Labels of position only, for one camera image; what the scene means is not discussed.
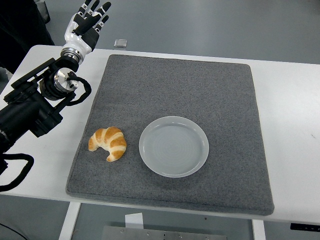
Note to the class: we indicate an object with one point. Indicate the black table control panel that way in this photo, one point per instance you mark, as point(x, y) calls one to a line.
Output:
point(305, 227)

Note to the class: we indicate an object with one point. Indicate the grey felt mat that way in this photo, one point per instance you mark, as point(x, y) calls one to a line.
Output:
point(187, 87)

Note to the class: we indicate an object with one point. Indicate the round grey plate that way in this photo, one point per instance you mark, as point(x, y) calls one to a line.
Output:
point(173, 150)

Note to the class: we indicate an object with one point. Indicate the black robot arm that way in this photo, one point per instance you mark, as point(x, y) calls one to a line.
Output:
point(22, 112)

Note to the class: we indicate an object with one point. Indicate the golden croissant bread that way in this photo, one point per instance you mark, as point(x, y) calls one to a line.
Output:
point(112, 142)

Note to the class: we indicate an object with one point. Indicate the small silver floor plate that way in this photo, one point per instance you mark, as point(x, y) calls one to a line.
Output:
point(120, 43)

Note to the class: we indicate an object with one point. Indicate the white table leg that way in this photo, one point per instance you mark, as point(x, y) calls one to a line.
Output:
point(70, 220)
point(258, 231)

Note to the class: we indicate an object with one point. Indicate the person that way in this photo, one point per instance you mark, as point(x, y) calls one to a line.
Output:
point(20, 25)

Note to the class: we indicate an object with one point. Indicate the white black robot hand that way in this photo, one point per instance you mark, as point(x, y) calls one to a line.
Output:
point(77, 42)

